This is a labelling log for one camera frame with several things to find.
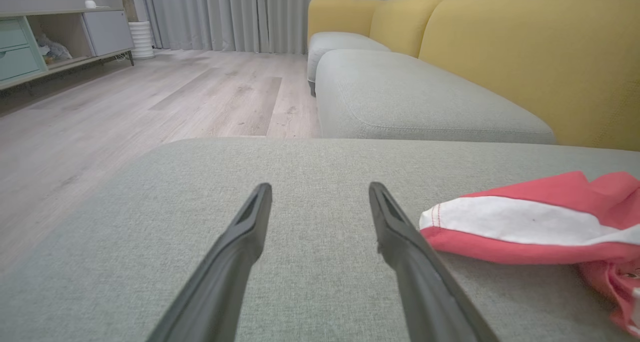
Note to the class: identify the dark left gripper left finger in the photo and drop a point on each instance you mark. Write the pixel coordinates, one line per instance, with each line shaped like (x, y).
(225, 277)

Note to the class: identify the white ribbed plant pot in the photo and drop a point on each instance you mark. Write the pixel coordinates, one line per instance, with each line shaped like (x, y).
(141, 39)

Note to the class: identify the grey soft toy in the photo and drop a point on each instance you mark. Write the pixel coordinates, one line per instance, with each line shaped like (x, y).
(52, 49)

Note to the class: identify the long low tv cabinet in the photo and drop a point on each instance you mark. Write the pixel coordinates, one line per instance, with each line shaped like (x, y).
(107, 32)

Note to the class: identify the potted tree in white pot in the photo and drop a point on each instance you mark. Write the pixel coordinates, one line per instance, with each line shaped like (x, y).
(127, 2)

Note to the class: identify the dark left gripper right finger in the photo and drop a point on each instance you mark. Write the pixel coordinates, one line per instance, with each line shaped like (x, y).
(425, 292)

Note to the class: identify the red shorts with white stripe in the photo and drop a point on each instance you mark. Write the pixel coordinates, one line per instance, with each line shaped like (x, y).
(525, 222)

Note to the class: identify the grey sofa seat cushion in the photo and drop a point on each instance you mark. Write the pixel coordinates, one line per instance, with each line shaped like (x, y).
(340, 44)
(400, 97)

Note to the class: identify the grey pleated curtain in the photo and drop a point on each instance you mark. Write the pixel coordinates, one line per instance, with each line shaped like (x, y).
(250, 12)

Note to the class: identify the large grey sofa ottoman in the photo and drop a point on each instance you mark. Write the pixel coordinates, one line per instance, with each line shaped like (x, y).
(310, 172)

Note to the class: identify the yellow sofa back cushion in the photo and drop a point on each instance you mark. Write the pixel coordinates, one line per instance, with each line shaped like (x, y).
(400, 22)
(550, 57)
(335, 14)

